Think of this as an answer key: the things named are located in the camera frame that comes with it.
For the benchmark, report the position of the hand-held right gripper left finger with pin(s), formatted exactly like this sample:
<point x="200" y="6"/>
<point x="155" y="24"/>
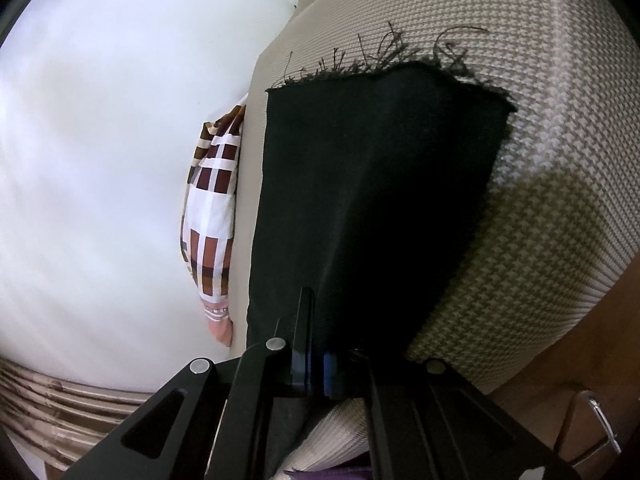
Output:
<point x="303" y="372"/>

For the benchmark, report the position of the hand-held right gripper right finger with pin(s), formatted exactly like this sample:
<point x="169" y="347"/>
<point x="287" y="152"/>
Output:
<point x="331" y="375"/>

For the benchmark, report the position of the black pants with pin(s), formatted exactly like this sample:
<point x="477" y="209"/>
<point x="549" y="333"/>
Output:
<point x="375" y="200"/>

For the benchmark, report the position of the purple cloth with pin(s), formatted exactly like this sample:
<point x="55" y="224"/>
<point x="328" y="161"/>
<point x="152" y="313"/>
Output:
<point x="325" y="474"/>

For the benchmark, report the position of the brown white checked blanket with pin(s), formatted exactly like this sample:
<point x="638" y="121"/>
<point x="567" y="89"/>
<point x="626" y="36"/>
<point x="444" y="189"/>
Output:
<point x="210" y="210"/>

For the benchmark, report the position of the beige striped cloth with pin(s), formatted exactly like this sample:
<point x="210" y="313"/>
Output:
<point x="40" y="400"/>

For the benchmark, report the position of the chrome metal bar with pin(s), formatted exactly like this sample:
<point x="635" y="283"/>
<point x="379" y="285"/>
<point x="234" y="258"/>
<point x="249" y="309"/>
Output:
<point x="602" y="417"/>

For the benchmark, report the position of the beige houndstooth bed cover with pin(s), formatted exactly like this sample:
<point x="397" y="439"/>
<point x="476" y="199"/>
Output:
<point x="550" y="110"/>

